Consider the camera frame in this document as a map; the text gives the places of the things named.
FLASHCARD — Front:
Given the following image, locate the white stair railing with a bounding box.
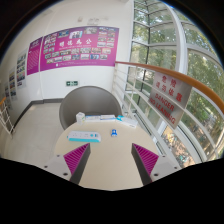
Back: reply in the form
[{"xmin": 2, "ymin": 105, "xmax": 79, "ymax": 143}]
[{"xmin": 0, "ymin": 96, "xmax": 16, "ymax": 138}]

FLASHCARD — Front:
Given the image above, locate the white photo notice board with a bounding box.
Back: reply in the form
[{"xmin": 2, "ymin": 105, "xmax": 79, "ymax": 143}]
[
  {"xmin": 7, "ymin": 67, "xmax": 18, "ymax": 102},
  {"xmin": 15, "ymin": 49, "xmax": 29, "ymax": 90}
]

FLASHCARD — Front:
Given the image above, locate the green exit sign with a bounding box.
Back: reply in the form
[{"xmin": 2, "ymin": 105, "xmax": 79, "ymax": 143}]
[{"xmin": 65, "ymin": 79, "xmax": 80, "ymax": 88}]

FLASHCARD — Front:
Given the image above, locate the long white and blue box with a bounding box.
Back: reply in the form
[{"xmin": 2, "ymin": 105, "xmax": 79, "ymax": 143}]
[{"xmin": 115, "ymin": 114, "xmax": 139, "ymax": 129}]

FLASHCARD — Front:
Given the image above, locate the white-framed glass window wall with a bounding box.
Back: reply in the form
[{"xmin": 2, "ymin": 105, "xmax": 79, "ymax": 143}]
[{"xmin": 125, "ymin": 0, "xmax": 224, "ymax": 161}]

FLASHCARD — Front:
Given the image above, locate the large magenta photo poster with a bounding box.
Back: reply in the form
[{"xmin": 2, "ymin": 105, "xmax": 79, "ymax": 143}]
[{"xmin": 39, "ymin": 25, "xmax": 120, "ymax": 72}]

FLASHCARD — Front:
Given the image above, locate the white railing with orange handrail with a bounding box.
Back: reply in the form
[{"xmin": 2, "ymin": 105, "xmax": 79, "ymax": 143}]
[{"xmin": 111, "ymin": 60, "xmax": 224, "ymax": 164}]

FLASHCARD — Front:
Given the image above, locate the silver danger sign red lettering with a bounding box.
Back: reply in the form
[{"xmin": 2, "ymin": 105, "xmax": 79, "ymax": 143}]
[{"xmin": 147, "ymin": 71, "xmax": 194, "ymax": 130}]

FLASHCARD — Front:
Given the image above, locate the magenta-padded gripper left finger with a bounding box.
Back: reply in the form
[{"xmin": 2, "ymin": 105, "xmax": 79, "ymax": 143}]
[{"xmin": 43, "ymin": 142, "xmax": 93, "ymax": 186}]

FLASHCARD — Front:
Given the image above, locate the narrow magenta text poster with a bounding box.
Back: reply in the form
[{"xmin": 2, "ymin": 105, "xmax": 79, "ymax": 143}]
[{"xmin": 26, "ymin": 36, "xmax": 44, "ymax": 76}]

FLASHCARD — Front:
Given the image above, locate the grey round-backed chair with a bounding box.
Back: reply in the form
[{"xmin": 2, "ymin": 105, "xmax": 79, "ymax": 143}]
[{"xmin": 58, "ymin": 85, "xmax": 124, "ymax": 131}]

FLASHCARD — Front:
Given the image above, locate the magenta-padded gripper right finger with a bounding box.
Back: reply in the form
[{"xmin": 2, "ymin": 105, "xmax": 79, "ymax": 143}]
[{"xmin": 130, "ymin": 142, "xmax": 183, "ymax": 186}]

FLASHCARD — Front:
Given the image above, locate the small upright white box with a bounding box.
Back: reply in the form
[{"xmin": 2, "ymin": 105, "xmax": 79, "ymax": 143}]
[{"xmin": 75, "ymin": 111, "xmax": 87, "ymax": 126}]

